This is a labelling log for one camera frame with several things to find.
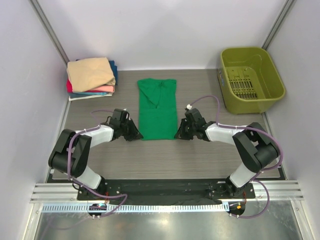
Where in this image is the teal folded t-shirt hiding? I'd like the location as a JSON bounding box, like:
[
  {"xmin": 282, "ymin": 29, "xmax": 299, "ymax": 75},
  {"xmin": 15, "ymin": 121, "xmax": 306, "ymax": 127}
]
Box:
[{"xmin": 66, "ymin": 60, "xmax": 119, "ymax": 101}]

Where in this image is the left aluminium corner post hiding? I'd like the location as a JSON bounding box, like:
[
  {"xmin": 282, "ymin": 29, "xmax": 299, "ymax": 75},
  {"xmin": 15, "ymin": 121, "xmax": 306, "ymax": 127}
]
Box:
[{"xmin": 28, "ymin": 0, "xmax": 69, "ymax": 65}]

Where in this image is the slotted cable duct rail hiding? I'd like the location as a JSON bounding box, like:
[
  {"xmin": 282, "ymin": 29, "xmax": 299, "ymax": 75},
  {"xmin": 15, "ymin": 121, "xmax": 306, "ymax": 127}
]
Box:
[{"xmin": 41, "ymin": 202, "xmax": 229, "ymax": 214}]

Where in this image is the pink folded t-shirt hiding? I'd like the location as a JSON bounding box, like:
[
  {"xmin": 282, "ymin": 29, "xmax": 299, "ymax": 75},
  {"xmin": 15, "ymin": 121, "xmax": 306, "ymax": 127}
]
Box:
[{"xmin": 88, "ymin": 85, "xmax": 115, "ymax": 93}]

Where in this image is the beige folded t-shirt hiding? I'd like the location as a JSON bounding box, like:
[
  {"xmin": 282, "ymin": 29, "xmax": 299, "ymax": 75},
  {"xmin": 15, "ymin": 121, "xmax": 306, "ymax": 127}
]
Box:
[{"xmin": 66, "ymin": 57, "xmax": 116, "ymax": 93}]

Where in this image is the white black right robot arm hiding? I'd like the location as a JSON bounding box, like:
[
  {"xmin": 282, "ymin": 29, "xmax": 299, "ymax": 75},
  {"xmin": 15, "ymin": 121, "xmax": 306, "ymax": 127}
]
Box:
[{"xmin": 174, "ymin": 108, "xmax": 282, "ymax": 198}]

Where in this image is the aluminium frame rail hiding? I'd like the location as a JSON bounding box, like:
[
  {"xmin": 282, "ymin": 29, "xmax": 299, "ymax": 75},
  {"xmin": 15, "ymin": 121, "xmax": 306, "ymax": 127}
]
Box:
[{"xmin": 30, "ymin": 179, "xmax": 304, "ymax": 203}]

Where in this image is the green t-shirt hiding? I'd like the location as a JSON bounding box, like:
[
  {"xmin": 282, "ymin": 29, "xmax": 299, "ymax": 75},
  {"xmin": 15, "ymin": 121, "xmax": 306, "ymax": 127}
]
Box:
[{"xmin": 137, "ymin": 78, "xmax": 178, "ymax": 141}]

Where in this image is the magenta folded t-shirt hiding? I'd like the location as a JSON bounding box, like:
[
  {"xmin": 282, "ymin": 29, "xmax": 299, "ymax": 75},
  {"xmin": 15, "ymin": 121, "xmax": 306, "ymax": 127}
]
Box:
[{"xmin": 66, "ymin": 79, "xmax": 73, "ymax": 93}]

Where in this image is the right aluminium corner post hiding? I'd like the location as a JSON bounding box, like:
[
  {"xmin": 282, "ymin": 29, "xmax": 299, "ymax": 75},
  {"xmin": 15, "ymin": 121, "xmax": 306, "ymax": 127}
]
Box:
[{"xmin": 261, "ymin": 0, "xmax": 297, "ymax": 51}]

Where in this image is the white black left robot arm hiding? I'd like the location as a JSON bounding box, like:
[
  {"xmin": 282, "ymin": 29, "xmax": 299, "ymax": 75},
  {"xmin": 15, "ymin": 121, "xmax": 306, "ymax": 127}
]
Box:
[{"xmin": 48, "ymin": 108, "xmax": 144, "ymax": 200}]

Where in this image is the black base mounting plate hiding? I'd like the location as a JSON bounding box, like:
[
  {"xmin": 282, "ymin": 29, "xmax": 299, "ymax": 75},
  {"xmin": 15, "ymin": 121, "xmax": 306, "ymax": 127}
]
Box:
[{"xmin": 76, "ymin": 177, "xmax": 256, "ymax": 206}]

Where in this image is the aluminium corner post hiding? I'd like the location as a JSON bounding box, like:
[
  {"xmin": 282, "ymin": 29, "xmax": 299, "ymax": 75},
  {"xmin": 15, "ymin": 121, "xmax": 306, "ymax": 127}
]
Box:
[
  {"xmin": 28, "ymin": 0, "xmax": 69, "ymax": 65},
  {"xmin": 261, "ymin": 0, "xmax": 297, "ymax": 51}
]

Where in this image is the olive green plastic basket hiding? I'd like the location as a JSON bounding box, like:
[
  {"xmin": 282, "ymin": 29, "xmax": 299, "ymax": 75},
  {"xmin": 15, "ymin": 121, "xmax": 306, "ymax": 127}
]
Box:
[{"xmin": 217, "ymin": 47, "xmax": 286, "ymax": 115}]

